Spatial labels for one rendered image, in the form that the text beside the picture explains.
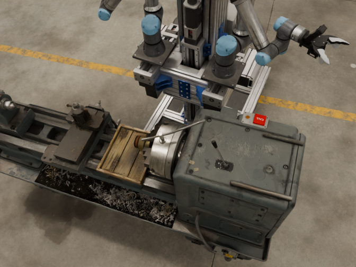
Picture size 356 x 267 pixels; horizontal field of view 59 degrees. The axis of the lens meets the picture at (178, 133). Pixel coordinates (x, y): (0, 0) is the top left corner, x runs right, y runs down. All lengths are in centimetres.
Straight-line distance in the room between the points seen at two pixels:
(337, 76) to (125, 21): 262
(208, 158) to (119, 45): 273
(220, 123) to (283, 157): 36
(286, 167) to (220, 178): 33
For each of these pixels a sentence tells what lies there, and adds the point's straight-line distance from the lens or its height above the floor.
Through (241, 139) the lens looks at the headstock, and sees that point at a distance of 165.
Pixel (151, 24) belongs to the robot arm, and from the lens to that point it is 204.
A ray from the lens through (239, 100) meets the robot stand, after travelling 313.
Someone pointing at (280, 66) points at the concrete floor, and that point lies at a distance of 379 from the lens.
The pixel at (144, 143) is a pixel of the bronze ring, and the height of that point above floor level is 111.
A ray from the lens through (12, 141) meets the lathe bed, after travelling 243.
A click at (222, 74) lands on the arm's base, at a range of 199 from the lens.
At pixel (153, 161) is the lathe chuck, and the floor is 116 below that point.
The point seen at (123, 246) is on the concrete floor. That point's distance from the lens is 278.
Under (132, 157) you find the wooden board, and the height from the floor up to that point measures 88.
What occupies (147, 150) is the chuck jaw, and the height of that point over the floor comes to 110.
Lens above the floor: 266
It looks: 58 degrees down
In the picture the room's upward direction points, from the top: 6 degrees counter-clockwise
